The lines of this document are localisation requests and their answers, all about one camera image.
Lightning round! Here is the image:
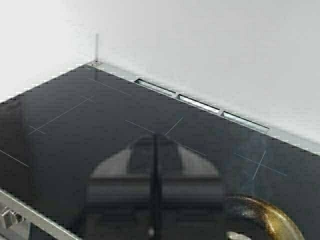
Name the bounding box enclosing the stainless steel frying pan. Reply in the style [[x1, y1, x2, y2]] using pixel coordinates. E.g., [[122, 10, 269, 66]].
[[225, 194, 305, 240]]

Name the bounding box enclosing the left steel stove knob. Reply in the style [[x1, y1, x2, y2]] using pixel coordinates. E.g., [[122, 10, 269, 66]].
[[0, 207, 25, 232]]

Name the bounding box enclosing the stainless steel stove range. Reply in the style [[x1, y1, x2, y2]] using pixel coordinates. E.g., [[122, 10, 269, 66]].
[[0, 63, 320, 240]]

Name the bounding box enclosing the raw shrimp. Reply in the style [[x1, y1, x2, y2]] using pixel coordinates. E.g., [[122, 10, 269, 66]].
[[226, 231, 251, 240]]

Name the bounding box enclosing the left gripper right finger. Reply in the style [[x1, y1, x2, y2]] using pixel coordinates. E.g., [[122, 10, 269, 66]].
[[157, 132, 230, 240]]

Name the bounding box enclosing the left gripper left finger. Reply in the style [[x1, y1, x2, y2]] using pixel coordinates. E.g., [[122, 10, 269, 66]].
[[81, 133, 156, 240]]

